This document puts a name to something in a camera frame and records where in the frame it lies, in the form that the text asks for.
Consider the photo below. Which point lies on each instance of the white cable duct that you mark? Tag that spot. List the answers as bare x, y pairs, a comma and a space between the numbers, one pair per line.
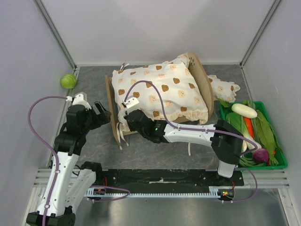
101, 192

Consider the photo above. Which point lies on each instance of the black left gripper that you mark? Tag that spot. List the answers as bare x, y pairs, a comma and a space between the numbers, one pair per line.
101, 118

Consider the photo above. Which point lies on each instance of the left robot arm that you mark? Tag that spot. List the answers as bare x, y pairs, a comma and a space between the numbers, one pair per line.
61, 200

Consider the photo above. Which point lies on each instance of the green beans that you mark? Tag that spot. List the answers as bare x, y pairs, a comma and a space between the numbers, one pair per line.
249, 162

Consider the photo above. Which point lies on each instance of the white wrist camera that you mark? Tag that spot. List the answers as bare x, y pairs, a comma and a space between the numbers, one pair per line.
131, 103
79, 99

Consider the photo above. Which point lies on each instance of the orange carrot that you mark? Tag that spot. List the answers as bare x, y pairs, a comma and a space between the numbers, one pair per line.
249, 126

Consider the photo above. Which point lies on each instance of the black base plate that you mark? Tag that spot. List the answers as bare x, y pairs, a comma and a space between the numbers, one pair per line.
166, 180

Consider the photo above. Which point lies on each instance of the green plastic basket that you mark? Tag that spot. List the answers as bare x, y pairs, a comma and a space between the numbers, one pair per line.
264, 133

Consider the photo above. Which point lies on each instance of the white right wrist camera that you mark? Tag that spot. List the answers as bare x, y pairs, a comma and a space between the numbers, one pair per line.
131, 103

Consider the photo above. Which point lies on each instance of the white radish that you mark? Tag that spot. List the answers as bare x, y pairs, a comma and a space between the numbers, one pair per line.
244, 110

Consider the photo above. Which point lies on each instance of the wooden pet bed frame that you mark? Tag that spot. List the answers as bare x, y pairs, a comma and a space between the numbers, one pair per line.
202, 89

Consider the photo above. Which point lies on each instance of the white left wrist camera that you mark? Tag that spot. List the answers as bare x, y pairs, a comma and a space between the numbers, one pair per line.
79, 99

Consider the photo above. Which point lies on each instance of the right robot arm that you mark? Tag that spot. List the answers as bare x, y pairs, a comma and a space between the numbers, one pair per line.
223, 138

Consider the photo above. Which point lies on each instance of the bear print small pillow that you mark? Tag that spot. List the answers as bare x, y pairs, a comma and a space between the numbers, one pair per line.
223, 90

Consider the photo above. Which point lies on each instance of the green cabbage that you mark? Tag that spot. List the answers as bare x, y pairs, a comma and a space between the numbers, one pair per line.
68, 81

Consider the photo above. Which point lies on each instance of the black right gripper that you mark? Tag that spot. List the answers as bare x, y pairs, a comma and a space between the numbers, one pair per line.
131, 118

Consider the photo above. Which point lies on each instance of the bear print cream quilt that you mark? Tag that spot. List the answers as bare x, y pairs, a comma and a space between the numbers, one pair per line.
160, 91

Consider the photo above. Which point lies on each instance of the purple cabbage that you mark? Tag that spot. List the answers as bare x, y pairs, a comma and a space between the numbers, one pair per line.
260, 156

